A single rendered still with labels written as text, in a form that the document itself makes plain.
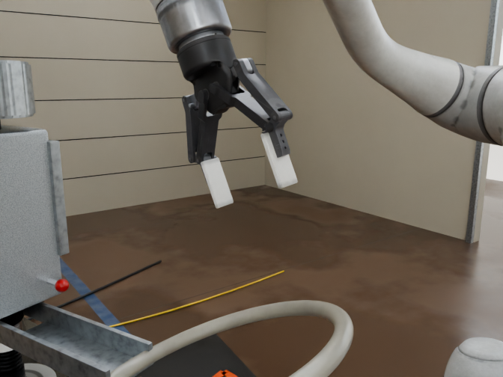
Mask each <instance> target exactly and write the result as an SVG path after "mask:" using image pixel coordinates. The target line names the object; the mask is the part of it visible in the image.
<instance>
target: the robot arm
mask: <svg viewBox="0 0 503 377"><path fill-rule="evenodd" d="M150 2H151V4H152V5H153V7H154V9H155V11H156V16H157V19H158V21H159V23H160V25H161V28H162V32H163V34H164V37H165V41H166V43H167V46H168V49H169V50H170V51H171V52H172V53H174V54H177V60H178V62H179V64H180V68H181V70H182V73H183V77H184V79H186V80H187V81H190V82H191V83H192V84H193V86H194V92H195V93H194V94H192V95H188V96H183V97H182V102H183V107H184V110H185V113H186V136H187V148H188V160H189V162H190V163H198V164H199V165H200V166H201V169H202V171H203V174H204V177H205V180H206V182H207V185H208V186H209V189H210V193H211V195H212V198H213V202H214V204H215V206H216V208H217V209H218V208H220V207H223V206H226V205H228V204H231V203H233V202H234V201H233V198H232V196H231V192H230V189H229V187H228V183H227V181H226V179H225V175H224V172H223V170H222V166H221V163H220V161H219V158H216V156H214V155H215V148H216V137H217V131H218V125H219V119H220V118H221V117H222V113H225V112H226V111H227V110H228V109H229V108H233V107H235V108H237V109H238V110H239V111H241V112H242V113H243V114H244V115H245V116H246V117H248V118H249V119H250V120H252V121H253V122H254V123H256V124H257V125H258V126H259V127H260V128H261V129H262V131H265V132H262V134H261V138H262V141H263V145H264V147H265V150H266V154H267V156H268V159H269V162H270V164H271V167H272V171H273V173H274V176H275V180H276V182H277V185H278V188H279V189H282V188H284V187H286V186H290V185H293V184H294V183H297V182H298V180H297V178H296V174H295V172H294V169H293V166H292V163H291V160H290V157H289V154H290V147H289V145H288V142H287V139H286V136H285V134H284V125H285V123H286V122H287V121H288V120H290V119H291V118H292V117H293V112H292V111H291V110H290V109H289V108H288V107H287V105H286V104H285V103H284V102H283V100H282V99H281V98H280V97H279V96H278V94H277V93H276V92H275V91H274V90H273V89H272V88H271V87H270V85H269V84H268V83H267V82H266V80H265V79H264V78H263V77H262V76H261V74H260V73H259V72H258V71H257V67H256V66H255V63H254V61H253V59H252V58H241V59H237V57H236V55H235V52H234V48H233V46H232V43H231V39H230V38H229V36H230V34H231V31H232V27H231V23H230V20H229V18H228V14H227V12H226V10H225V6H224V3H223V0H150ZM323 3H324V5H325V6H326V9H327V11H328V13H329V15H330V17H331V19H332V21H333V23H334V25H335V28H336V30H337V32H338V34H339V36H340V38H341V40H342V42H343V44H344V46H345V48H346V50H347V51H348V53H349V55H350V57H351V58H352V59H353V60H354V61H355V63H356V64H357V65H358V66H359V67H360V68H361V69H362V70H363V71H364V72H365V73H366V74H367V75H369V76H370V77H371V78H372V79H373V80H375V81H376V82H378V83H379V84H380V85H382V86H383V87H384V88H386V89H388V90H389V91H391V92H392V93H393V94H395V95H396V96H398V97H399V98H400V99H402V100H403V101H404V102H406V103H407V104H408V105H410V106H411V107H412V108H413V109H415V110H416V111H417V112H418V113H419V114H422V115H424V116H425V117H427V118H428V119H430V120H432V121H433V122H434V123H436V124H437V125H439V126H441V127H443V128H445V129H447V130H449V131H452V132H454V133H457V134H458V135H462V136H464V137H466V138H470V139H472V140H475V141H479V142H482V143H487V144H494V145H498V146H503V65H496V66H477V67H476V68H474V67H470V66H467V65H465V64H461V63H459V62H456V61H453V60H451V59H448V58H442V57H439V56H435V55H429V54H427V53H423V52H419V51H415V50H413V49H409V48H406V47H404V46H401V45H400V44H398V43H396V42H394V41H393V40H392V39H391V38H390V37H389V36H388V35H387V34H386V32H385V30H384V28H383V26H382V24H381V22H380V20H379V17H378V15H377V12H376V10H375V8H374V5H373V3H372V1H371V0H323ZM240 81H241V82H242V84H243V85H244V86H245V88H246V89H247V90H248V91H247V90H246V89H244V88H243V87H241V86H240ZM250 95H252V96H253V97H254V98H252V97H251V96H250ZM207 111H208V112H207ZM196 152H197V154H195V153H196ZM444 377H503V342H502V341H499V340H495V339H492V338H487V337H473V338H469V339H467V340H465V341H463V342H462V343H461V344H460V345H459V347H457V348H456V349H455V350H454V351H453V353H452V354H451V356H450V358H449V360H448V363H447V366H446V368H445V374H444Z"/></svg>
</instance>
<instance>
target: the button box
mask: <svg viewBox="0 0 503 377"><path fill-rule="evenodd" d="M47 150H48V157H49V172H50V180H51V189H52V203H53V212H54V219H55V235H56V242H57V251H58V255H59V256H62V255H65V254H68V253H69V243H68V235H67V219H66V210H65V202H64V186H63V177H62V169H61V153H60V144H59V141H54V140H49V141H47Z"/></svg>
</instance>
